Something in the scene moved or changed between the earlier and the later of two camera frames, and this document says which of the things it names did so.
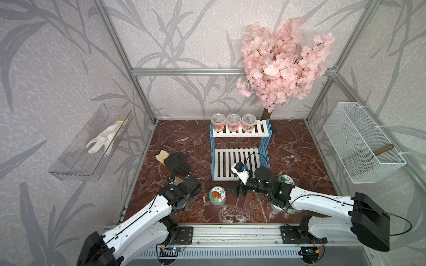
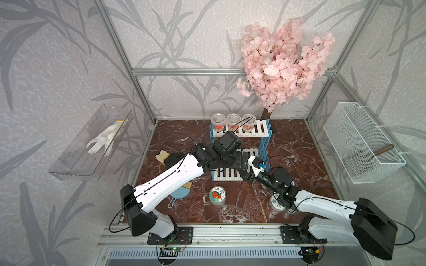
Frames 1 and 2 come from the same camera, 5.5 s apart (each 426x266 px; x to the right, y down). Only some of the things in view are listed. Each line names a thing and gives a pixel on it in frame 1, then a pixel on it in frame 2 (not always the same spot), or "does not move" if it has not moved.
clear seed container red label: x=218 y=121 does not move
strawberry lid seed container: x=217 y=195 does not move
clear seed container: x=248 y=122 does not move
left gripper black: x=191 y=198 to x=238 y=163
